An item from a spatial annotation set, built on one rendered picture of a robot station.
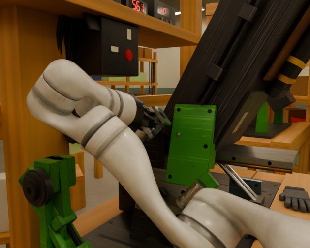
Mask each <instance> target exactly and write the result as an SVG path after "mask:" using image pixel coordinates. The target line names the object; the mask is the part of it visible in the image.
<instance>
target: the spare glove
mask: <svg viewBox="0 0 310 248"><path fill-rule="evenodd" d="M279 200H285V203H284V205H285V207H287V208H289V207H290V205H291V203H292V209H293V210H298V206H299V208H300V211H302V212H305V211H306V209H307V210H308V211H309V212H310V198H309V195H308V192H306V191H305V189H304V188H299V187H290V186H286V187H285V189H284V191H283V193H282V194H280V195H279Z"/></svg>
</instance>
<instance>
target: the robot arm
mask: <svg viewBox="0 0 310 248"><path fill-rule="evenodd" d="M26 102H27V107H28V109H29V111H30V113H31V114H32V115H33V116H34V117H35V118H36V119H38V120H39V121H41V122H43V123H44V124H46V125H48V126H50V127H52V128H54V129H56V130H58V131H60V132H62V133H63V134H65V135H67V136H69V137H70V138H72V139H74V140H75V141H77V142H78V143H80V144H81V145H82V146H83V147H84V148H85V149H86V150H87V151H88V152H89V153H90V154H91V155H92V156H94V157H95V158H96V159H97V160H98V161H99V162H100V163H101V164H102V165H103V166H104V167H105V168H106V169H107V170H108V171H109V172H110V173H111V174H112V175H113V176H114V177H115V178H116V179H117V180H118V181H119V182H120V184H121V185H122V186H123V187H124V188H125V190H126V191H127V192H128V193H129V195H130V196H131V197H132V198H133V199H134V201H135V202H136V203H137V204H138V206H139V207H140V208H141V209H142V210H143V212H144V213H145V214H146V215H147V216H148V217H149V219H150V220H151V221H152V222H153V223H154V224H155V225H156V227H157V228H158V229H159V230H160V231H161V232H162V233H163V235H164V236H165V237H166V238H167V239H168V240H169V242H170V243H171V244H172V245H173V246H174V248H235V247H236V245H237V244H238V242H239V241H240V239H241V238H242V237H243V236H244V235H252V236H254V237H256V238H257V239H258V241H259V242H260V244H261V245H262V246H263V248H310V220H306V219H302V218H299V217H295V216H291V215H288V214H285V213H281V212H278V211H275V210H272V209H269V208H266V207H263V206H261V205H258V204H255V203H253V202H250V201H248V200H245V199H243V198H240V197H238V196H235V195H233V194H230V193H227V192H225V191H222V190H219V189H215V188H203V189H201V190H200V191H198V192H197V193H196V194H195V195H194V196H193V198H192V199H191V200H190V201H189V203H188V204H187V205H186V206H185V208H184V209H183V210H182V212H181V213H180V214H179V216H178V217H176V216H175V215H174V214H173V213H172V211H171V210H170V209H169V208H168V206H167V205H166V203H165V202H164V200H163V198H162V196H161V194H160V192H159V189H158V186H157V184H156V181H155V177H154V174H153V170H152V167H151V163H150V160H149V157H148V154H147V151H146V149H145V147H144V145H143V143H142V142H141V140H140V139H139V137H138V136H137V135H136V134H135V133H134V132H133V131H132V129H135V128H136V129H138V130H140V131H144V132H145V133H146V139H147V140H148V141H150V140H151V139H152V138H154V137H155V136H156V135H157V134H158V133H159V132H160V131H161V129H162V128H164V126H165V124H163V123H162V122H160V121H156V120H154V118H153V117H152V116H153V115H154V114H155V112H154V111H152V110H150V109H149V108H148V107H146V106H145V103H144V102H143V101H141V100H140V99H138V98H137V97H136V96H134V95H133V94H131V93H130V92H127V93H124V92H122V91H119V90H114V89H111V88H108V87H106V86H103V85H101V84H99V83H97V82H96V81H95V80H93V79H92V78H91V77H90V76H89V75H88V74H87V73H86V72H85V71H84V70H83V69H81V68H80V67H79V66H78V65H77V64H76V63H74V62H72V61H70V60H66V59H59V60H55V61H52V62H51V63H50V64H49V65H48V66H47V67H46V69H45V70H44V72H43V73H42V75H41V76H40V77H39V79H38V80H37V82H36V83H35V85H34V86H33V87H32V89H31V90H30V92H29V93H28V95H27V98H26ZM74 109H75V110H76V113H77V114H78V115H79V116H80V118H79V117H77V116H75V115H73V114H72V111H73V110H74Z"/></svg>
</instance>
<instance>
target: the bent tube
mask: <svg viewBox="0 0 310 248"><path fill-rule="evenodd" d="M152 109H153V110H154V112H155V114H154V115H153V116H152V117H153V118H154V120H156V121H160V122H162V123H163V124H166V125H171V124H172V123H171V122H170V121H169V119H168V118H167V116H166V115H165V113H164V112H163V111H162V109H161V108H159V107H156V106H153V107H152ZM135 134H136V135H137V136H138V137H139V139H140V140H141V142H143V141H144V140H145V138H146V133H145V132H144V131H140V130H137V131H136V132H135ZM164 202H165V200H164ZM165 203H166V202H165ZM166 205H167V206H168V204H167V203H166ZM168 208H169V209H170V207H169V206H168ZM170 210H171V209H170ZM171 211H172V210H171ZM172 213H173V211H172ZM173 214H174V213H173Z"/></svg>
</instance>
